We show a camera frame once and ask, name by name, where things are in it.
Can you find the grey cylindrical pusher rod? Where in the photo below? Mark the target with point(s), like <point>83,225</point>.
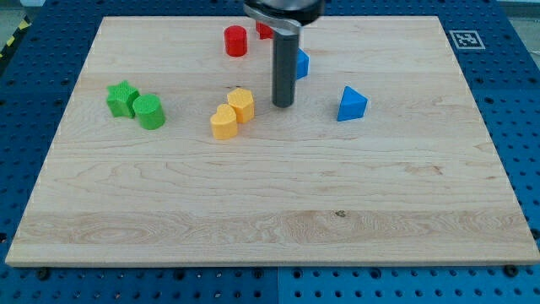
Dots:
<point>285,56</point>

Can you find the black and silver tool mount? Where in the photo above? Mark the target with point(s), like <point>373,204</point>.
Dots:
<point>285,16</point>

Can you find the blue cube block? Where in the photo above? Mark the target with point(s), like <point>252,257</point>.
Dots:
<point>303,61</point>

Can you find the blue triangle block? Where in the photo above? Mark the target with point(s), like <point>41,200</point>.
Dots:
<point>352,105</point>

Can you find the red block behind rod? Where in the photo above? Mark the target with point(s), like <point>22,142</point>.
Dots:
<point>264,31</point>

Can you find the red cylinder block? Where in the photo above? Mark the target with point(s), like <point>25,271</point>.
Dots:
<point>235,41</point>

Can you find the yellow hexagon block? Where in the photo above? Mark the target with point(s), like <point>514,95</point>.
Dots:
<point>243,103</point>

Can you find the yellow heart block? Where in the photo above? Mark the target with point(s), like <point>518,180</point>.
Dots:
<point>224,122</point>

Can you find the green cylinder block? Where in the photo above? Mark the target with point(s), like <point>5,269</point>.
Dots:
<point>149,111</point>

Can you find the wooden board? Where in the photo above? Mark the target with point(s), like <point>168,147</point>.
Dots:
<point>416,181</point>

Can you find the green star block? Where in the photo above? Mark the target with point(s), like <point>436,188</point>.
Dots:
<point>120,99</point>

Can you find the white fiducial marker tag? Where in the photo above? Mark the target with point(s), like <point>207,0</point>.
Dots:
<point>467,40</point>

